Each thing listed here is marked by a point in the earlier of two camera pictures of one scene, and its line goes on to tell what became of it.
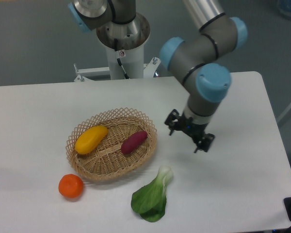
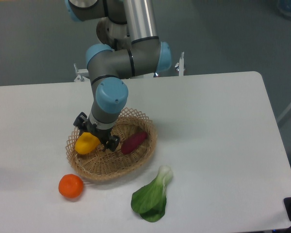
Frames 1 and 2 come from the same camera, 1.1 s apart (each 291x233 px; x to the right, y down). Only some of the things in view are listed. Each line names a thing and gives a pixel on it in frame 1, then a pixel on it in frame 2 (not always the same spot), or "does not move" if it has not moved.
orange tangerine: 71,186 does not move
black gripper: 195,130 to 111,144
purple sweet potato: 133,141 does not move
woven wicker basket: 109,162 does not move
